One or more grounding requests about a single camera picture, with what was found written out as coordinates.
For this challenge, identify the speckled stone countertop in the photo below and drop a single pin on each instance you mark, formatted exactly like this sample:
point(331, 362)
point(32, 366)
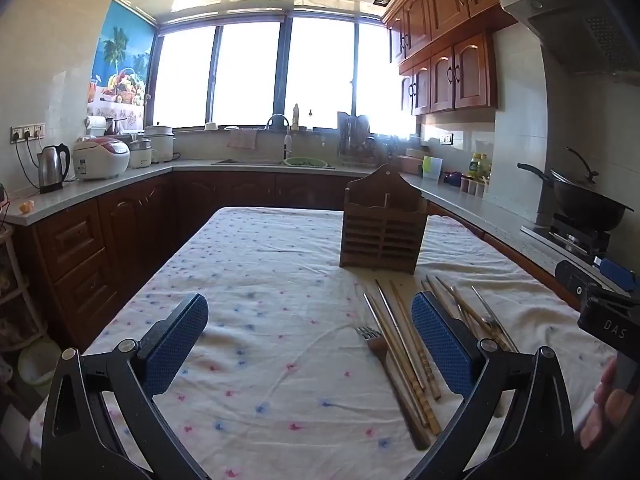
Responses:
point(100, 187)

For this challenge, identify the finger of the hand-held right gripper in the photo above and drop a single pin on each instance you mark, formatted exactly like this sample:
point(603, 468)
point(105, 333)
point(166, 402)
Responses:
point(575, 285)
point(615, 272)

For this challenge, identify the beach print window blind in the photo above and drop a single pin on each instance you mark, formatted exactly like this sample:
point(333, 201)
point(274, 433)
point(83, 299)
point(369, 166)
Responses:
point(122, 60)

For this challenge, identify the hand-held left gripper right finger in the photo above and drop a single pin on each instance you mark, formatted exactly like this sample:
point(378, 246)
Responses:
point(442, 345)

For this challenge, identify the steel electric kettle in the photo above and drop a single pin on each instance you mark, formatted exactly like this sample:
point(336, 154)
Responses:
point(52, 170)

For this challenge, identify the kitchen sink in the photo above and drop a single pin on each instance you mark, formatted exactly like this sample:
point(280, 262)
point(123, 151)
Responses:
point(250, 162)

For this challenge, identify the small white cooker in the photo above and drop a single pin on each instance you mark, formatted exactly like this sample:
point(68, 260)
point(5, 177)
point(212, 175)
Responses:
point(140, 156)

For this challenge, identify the wooden upper cabinets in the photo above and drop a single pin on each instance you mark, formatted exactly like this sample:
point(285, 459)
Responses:
point(470, 70)

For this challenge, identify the large kitchen window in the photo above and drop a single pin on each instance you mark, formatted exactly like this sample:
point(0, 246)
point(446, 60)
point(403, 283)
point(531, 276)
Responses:
point(250, 75)

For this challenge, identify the curved kitchen faucet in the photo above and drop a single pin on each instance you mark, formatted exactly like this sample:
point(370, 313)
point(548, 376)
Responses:
point(287, 145)

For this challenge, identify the white bucket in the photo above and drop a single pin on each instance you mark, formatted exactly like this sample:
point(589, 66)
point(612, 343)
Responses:
point(37, 362)

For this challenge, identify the wooden utensil holder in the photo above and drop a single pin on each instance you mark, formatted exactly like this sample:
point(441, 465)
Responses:
point(382, 235)

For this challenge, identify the black wok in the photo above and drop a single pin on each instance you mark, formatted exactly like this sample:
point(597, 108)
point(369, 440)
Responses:
point(590, 205)

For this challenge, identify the person's right hand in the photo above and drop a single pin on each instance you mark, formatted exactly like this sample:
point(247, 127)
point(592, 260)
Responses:
point(607, 410)

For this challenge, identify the wall socket strip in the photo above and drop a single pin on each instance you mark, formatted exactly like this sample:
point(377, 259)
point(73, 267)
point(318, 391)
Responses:
point(27, 132)

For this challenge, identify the bamboo chopstick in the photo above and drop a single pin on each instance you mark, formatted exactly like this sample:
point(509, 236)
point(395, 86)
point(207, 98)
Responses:
point(467, 310)
point(429, 288)
point(457, 302)
point(442, 297)
point(419, 392)
point(398, 297)

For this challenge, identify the metal chopstick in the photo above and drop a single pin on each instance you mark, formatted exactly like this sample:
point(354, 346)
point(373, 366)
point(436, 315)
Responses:
point(372, 312)
point(392, 317)

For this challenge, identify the small metal pot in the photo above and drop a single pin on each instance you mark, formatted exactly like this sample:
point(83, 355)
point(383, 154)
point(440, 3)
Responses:
point(117, 127)

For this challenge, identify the green basin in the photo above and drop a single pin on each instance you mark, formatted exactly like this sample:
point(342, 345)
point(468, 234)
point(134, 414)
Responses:
point(305, 162)

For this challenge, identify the large white rice cooker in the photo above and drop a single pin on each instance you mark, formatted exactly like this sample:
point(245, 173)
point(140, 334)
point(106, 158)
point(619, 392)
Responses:
point(160, 142)

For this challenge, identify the steel range hood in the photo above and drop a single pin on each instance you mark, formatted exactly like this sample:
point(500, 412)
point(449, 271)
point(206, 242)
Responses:
point(575, 15)

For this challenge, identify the white storage rack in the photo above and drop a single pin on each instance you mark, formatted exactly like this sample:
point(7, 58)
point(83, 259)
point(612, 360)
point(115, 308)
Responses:
point(15, 285)

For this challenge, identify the white and pink rice cooker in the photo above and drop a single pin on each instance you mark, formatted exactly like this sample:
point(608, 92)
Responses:
point(100, 157)

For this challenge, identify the paper towel roll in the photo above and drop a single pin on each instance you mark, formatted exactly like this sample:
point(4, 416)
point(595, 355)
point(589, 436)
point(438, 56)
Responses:
point(96, 125)

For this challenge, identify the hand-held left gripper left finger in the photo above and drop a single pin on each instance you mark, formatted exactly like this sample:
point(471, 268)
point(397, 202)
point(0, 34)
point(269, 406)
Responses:
point(175, 340)

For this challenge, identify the spice jar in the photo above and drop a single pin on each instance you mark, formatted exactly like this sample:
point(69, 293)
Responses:
point(465, 186)
point(473, 187)
point(481, 189)

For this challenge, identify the gas stove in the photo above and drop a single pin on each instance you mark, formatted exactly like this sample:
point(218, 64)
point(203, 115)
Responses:
point(575, 240)

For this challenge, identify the yellow oil bottle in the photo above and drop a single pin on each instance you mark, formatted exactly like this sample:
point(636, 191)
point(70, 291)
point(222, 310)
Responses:
point(479, 165)

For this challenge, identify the small orange fruit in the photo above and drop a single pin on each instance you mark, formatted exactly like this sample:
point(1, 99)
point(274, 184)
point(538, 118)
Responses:
point(26, 206)

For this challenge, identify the clear pitcher with green lid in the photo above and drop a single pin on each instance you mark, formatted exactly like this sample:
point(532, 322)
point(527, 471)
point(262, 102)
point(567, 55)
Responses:
point(432, 167)

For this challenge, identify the metal dish rack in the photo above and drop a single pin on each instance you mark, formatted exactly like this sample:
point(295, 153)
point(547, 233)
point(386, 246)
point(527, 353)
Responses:
point(355, 140)

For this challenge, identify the wooden cabinets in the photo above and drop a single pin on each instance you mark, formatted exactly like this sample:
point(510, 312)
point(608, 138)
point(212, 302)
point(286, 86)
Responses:
point(470, 70)
point(125, 220)

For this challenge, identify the white floral tablecloth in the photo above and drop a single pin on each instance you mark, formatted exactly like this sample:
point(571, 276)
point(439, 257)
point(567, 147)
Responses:
point(260, 310)

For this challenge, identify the wooden lower cabinets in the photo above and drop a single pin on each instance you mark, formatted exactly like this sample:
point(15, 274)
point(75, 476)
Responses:
point(125, 220)

